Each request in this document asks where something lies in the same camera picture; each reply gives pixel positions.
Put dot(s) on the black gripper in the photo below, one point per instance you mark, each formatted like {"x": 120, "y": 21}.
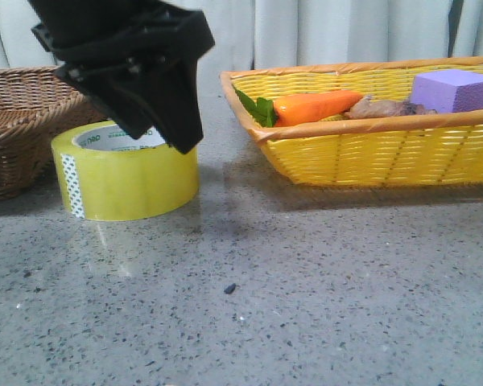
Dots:
{"x": 134, "y": 60}

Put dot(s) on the yellow tape roll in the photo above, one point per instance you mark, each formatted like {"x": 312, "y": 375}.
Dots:
{"x": 106, "y": 175}

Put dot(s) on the brown wicker basket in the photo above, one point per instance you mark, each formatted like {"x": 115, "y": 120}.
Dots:
{"x": 35, "y": 106}

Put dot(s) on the white curtain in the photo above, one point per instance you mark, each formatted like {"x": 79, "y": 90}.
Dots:
{"x": 271, "y": 34}

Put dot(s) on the orange toy carrot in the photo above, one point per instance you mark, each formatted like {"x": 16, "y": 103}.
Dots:
{"x": 298, "y": 108}

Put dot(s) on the brown ginger root toy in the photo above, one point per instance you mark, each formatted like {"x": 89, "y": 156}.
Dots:
{"x": 367, "y": 108}

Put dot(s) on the purple foam block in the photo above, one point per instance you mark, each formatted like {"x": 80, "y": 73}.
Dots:
{"x": 448, "y": 91}

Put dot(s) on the yellow wicker basket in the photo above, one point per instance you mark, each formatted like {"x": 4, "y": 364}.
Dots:
{"x": 444, "y": 149}

